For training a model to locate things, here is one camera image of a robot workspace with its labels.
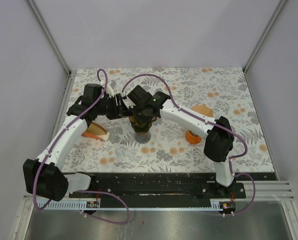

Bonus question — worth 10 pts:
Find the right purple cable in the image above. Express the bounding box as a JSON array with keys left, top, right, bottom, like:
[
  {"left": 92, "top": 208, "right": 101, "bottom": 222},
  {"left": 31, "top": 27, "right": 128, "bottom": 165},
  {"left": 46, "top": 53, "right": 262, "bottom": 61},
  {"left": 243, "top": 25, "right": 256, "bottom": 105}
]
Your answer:
[{"left": 121, "top": 74, "right": 258, "bottom": 217}]

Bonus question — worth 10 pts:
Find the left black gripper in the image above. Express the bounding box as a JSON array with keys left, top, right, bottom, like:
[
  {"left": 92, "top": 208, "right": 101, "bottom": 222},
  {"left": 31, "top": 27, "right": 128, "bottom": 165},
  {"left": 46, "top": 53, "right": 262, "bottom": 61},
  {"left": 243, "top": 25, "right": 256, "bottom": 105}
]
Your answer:
[{"left": 95, "top": 93, "right": 132, "bottom": 120}]

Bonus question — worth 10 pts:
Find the orange glass carafe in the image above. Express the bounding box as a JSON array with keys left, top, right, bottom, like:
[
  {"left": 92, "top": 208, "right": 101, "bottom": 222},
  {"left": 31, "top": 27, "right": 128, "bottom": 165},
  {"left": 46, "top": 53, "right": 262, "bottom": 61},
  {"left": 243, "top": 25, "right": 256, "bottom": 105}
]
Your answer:
[{"left": 185, "top": 130, "right": 202, "bottom": 145}]

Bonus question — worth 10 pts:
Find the white slotted cable duct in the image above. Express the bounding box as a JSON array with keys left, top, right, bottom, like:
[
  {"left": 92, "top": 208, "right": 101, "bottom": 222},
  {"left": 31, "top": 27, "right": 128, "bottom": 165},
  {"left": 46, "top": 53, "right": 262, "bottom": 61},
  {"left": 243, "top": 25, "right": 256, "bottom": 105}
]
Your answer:
[{"left": 45, "top": 199, "right": 234, "bottom": 212}]

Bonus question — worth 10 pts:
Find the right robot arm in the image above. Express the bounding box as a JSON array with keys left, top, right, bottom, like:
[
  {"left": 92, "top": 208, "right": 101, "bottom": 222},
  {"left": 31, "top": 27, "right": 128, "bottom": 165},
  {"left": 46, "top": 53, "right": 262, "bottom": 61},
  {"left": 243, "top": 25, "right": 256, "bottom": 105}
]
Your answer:
[{"left": 127, "top": 85, "right": 235, "bottom": 198}]

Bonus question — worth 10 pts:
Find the purple cable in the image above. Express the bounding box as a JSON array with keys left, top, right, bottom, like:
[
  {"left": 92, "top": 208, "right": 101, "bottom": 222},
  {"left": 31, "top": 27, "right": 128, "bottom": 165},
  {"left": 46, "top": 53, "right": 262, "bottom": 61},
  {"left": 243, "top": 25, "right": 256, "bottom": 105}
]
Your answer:
[
  {"left": 121, "top": 74, "right": 258, "bottom": 217},
  {"left": 32, "top": 68, "right": 132, "bottom": 225}
]

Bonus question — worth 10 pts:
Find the brown paper coffee filter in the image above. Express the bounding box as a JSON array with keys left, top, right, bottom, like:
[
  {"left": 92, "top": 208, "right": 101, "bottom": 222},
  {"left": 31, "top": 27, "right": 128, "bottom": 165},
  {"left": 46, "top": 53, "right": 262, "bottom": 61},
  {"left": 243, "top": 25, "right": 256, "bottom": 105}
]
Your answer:
[{"left": 191, "top": 104, "right": 214, "bottom": 117}]

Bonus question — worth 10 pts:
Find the dark green glass server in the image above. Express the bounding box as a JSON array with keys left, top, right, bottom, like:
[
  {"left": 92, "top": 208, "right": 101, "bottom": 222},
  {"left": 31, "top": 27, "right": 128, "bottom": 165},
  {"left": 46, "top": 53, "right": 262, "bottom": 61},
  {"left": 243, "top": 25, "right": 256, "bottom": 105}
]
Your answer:
[{"left": 134, "top": 131, "right": 151, "bottom": 144}]

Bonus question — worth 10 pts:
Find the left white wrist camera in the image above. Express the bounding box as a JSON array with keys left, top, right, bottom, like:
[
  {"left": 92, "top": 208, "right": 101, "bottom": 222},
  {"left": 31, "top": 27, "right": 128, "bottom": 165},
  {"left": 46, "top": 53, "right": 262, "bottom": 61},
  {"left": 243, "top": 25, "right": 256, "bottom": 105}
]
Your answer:
[{"left": 103, "top": 80, "right": 115, "bottom": 97}]

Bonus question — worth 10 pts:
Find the dark green round lid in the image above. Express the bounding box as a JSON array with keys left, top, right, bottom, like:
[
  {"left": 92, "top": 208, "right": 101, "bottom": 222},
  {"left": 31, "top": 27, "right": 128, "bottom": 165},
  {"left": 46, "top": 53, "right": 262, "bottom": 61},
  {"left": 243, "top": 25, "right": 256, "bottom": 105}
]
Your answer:
[{"left": 131, "top": 116, "right": 157, "bottom": 133}]

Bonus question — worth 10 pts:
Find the paper filter holder box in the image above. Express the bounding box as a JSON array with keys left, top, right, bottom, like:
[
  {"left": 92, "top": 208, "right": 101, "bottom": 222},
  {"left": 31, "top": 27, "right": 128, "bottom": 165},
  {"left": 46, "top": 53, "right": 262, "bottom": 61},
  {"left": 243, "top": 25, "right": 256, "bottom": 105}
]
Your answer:
[{"left": 81, "top": 122, "right": 110, "bottom": 141}]

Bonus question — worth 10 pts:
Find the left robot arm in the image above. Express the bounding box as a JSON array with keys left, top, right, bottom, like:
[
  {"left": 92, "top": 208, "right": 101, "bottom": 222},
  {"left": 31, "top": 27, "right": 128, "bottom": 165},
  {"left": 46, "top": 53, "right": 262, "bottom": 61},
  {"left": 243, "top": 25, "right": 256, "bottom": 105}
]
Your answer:
[{"left": 23, "top": 83, "right": 132, "bottom": 202}]

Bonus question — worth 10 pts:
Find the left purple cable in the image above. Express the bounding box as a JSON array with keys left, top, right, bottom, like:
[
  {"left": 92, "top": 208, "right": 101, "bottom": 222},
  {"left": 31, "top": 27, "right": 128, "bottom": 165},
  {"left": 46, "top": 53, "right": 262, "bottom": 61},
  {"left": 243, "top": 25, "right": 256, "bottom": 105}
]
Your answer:
[{"left": 32, "top": 68, "right": 132, "bottom": 225}]

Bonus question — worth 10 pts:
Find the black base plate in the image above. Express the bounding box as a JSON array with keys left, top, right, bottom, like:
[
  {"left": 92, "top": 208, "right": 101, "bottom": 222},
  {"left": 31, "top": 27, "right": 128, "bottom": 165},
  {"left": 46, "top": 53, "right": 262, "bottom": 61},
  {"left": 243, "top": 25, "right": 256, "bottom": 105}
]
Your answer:
[{"left": 68, "top": 171, "right": 247, "bottom": 208}]

